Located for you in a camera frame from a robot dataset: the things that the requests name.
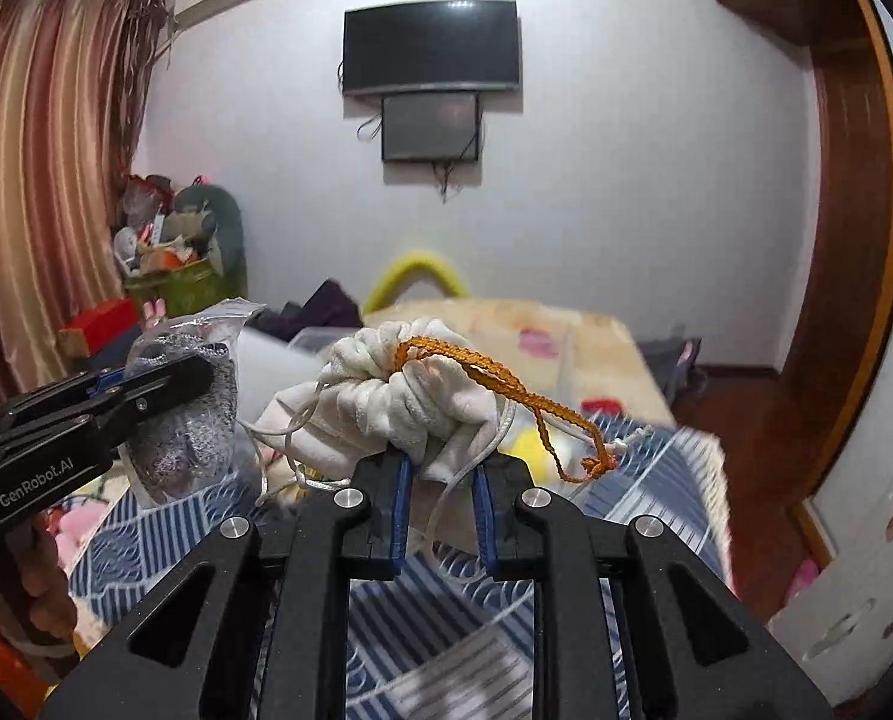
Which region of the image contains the black clothes pile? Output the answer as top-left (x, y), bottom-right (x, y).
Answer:
top-left (246, 280), bottom-right (364, 343)

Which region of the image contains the grey glitter pouch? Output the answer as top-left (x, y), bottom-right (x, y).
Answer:
top-left (121, 298), bottom-right (259, 509)

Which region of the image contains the striped pink curtain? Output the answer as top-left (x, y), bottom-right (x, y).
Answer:
top-left (0, 0), bottom-right (168, 403)

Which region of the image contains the wall mounted black television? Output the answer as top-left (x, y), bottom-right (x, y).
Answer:
top-left (341, 0), bottom-right (522, 96)

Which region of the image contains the small dark wall monitor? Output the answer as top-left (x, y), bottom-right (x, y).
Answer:
top-left (382, 93), bottom-right (481, 164)

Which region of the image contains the yellow soft toy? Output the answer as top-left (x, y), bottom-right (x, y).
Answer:
top-left (504, 427), bottom-right (561, 488)

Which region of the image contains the beige blanket with coloured patches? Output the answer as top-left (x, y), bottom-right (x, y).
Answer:
top-left (364, 298), bottom-right (675, 426)

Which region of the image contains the yellow foam tube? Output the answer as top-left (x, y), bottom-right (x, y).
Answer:
top-left (362, 250), bottom-right (469, 314)

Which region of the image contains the white cardboard box with holes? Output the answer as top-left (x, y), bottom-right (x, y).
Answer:
top-left (767, 482), bottom-right (893, 706)

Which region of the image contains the pink bunny plush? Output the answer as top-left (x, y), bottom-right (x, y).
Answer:
top-left (142, 298), bottom-right (168, 330)

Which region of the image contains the clear plastic storage box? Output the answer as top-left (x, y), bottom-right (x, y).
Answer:
top-left (289, 327), bottom-right (355, 356)

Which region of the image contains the person's left hand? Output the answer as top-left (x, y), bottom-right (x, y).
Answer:
top-left (9, 515), bottom-right (77, 639)

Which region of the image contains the brown wooden door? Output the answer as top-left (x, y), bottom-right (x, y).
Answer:
top-left (675, 36), bottom-right (893, 619)

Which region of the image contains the orange braided cord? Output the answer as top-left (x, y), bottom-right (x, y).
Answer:
top-left (391, 336), bottom-right (621, 485)

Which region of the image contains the green box with toys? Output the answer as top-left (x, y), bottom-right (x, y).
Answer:
top-left (124, 260), bottom-right (229, 317)

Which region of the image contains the white drawstring cloth bag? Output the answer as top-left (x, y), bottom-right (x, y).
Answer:
top-left (239, 317), bottom-right (658, 579)

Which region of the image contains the grey green plush cushion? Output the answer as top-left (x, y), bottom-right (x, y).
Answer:
top-left (173, 182), bottom-right (248, 296)

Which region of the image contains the blue patterned bed cover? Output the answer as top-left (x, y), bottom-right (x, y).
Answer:
top-left (67, 427), bottom-right (733, 718)

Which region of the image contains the red box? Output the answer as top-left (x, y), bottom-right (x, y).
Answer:
top-left (58, 298), bottom-right (139, 359)

